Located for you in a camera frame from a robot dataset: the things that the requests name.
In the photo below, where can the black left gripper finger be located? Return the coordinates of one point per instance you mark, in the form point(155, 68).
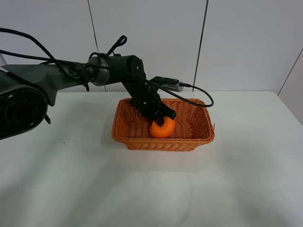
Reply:
point(167, 112)
point(160, 120)

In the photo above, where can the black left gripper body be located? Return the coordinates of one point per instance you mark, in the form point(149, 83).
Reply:
point(145, 99)

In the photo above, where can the orange fruit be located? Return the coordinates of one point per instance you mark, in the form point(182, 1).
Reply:
point(164, 131)

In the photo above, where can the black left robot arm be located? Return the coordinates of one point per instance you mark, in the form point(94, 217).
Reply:
point(26, 91)

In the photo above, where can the orange wicker basket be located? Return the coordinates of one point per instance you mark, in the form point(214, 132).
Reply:
point(193, 127)

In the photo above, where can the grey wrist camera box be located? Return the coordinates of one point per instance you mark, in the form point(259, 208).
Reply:
point(168, 83)

